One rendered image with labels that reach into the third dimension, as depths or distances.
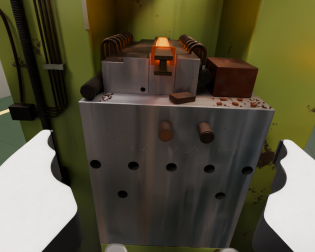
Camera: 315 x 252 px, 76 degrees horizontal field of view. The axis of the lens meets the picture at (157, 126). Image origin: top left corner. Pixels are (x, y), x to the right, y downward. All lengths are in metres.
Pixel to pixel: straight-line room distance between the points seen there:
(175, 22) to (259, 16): 0.38
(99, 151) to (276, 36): 0.51
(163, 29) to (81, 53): 0.41
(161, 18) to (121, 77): 0.50
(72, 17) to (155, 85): 0.28
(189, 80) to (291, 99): 0.36
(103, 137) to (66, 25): 0.31
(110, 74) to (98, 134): 0.13
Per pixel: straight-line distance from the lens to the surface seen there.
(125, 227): 0.63
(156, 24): 0.90
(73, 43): 0.61
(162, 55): 0.32
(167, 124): 0.39
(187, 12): 0.91
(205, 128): 0.39
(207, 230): 0.64
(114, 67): 0.44
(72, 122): 0.69
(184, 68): 0.43
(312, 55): 0.69
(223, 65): 0.46
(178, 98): 0.39
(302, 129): 0.78
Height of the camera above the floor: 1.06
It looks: 28 degrees down
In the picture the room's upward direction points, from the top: 2 degrees clockwise
